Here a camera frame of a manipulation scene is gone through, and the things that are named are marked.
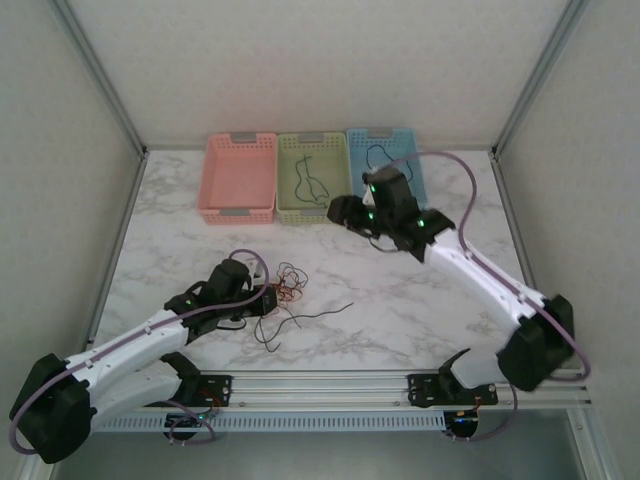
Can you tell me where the aluminium frame post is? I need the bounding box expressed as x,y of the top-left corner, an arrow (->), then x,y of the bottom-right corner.
491,0 -> 596,156
52,0 -> 149,156

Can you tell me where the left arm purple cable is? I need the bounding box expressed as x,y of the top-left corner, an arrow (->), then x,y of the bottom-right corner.
8,248 -> 271,456

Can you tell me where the light blue slotted cable duct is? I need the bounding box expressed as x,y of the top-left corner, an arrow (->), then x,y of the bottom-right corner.
92,412 -> 446,434

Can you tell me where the green plastic basket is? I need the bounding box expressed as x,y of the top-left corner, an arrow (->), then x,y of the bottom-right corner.
274,131 -> 354,225

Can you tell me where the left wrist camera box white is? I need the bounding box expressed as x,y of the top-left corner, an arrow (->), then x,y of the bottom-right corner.
239,254 -> 267,281

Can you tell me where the pink plastic basket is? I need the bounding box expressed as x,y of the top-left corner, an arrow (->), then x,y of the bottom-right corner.
196,131 -> 278,226

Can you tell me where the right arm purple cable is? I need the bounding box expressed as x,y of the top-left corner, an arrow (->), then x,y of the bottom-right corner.
392,151 -> 593,444

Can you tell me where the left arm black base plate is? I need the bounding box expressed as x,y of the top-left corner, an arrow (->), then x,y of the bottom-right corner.
139,374 -> 234,407

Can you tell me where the red cable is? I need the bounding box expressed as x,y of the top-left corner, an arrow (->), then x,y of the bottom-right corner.
277,261 -> 308,301

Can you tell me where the green cable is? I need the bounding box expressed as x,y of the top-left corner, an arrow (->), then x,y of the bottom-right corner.
292,155 -> 332,209

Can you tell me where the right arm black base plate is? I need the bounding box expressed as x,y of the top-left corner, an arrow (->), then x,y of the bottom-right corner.
407,373 -> 500,407

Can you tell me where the black cable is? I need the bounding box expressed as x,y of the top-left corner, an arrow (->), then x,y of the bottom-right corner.
278,301 -> 355,342
253,313 -> 284,353
363,144 -> 417,182
367,234 -> 402,254

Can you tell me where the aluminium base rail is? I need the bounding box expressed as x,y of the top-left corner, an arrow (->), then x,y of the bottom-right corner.
92,368 -> 594,410

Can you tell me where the orange cable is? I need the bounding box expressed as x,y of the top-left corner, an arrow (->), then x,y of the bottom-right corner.
276,279 -> 302,305

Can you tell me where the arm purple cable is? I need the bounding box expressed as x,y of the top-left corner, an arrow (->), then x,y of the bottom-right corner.
8,248 -> 271,456
392,151 -> 593,444

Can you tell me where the blue plastic basket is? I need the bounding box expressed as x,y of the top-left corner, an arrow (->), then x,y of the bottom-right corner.
345,127 -> 429,221

